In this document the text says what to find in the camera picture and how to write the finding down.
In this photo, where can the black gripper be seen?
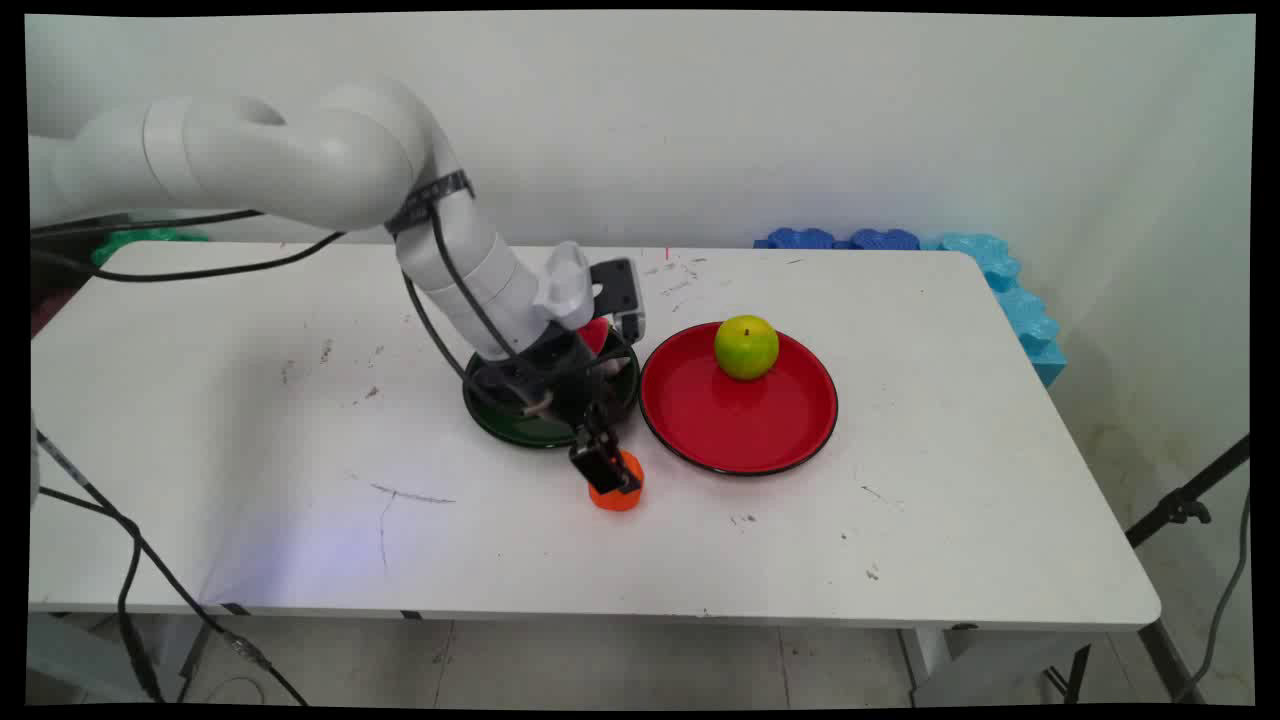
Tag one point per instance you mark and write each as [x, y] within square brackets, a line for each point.
[560, 385]

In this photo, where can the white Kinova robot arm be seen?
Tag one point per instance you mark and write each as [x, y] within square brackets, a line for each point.
[300, 160]

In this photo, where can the orange toy tangerine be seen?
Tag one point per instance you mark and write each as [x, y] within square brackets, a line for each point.
[616, 501]

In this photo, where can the green plate with black rim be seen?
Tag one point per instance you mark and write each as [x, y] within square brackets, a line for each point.
[530, 432]

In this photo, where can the small red toy fruit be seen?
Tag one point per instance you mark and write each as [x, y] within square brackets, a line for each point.
[596, 335]

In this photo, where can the red plate with black rim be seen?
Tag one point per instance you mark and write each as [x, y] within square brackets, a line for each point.
[740, 425]

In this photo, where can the green toy apple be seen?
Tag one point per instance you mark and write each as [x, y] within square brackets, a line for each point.
[746, 348]

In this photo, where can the dark blue foam mat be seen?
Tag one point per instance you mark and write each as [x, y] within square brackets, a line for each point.
[800, 239]
[885, 240]

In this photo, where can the white table leg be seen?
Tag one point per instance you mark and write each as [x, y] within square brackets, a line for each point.
[940, 660]

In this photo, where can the cyan foam mat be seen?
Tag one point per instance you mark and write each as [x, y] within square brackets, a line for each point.
[1015, 295]

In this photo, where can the green foam mat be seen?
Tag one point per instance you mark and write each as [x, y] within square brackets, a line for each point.
[140, 240]

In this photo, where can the black tripod stand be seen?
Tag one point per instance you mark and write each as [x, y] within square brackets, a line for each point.
[1180, 505]

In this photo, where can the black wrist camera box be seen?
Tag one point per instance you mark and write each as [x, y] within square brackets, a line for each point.
[617, 285]

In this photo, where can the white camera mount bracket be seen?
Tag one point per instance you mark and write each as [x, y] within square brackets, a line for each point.
[565, 285]

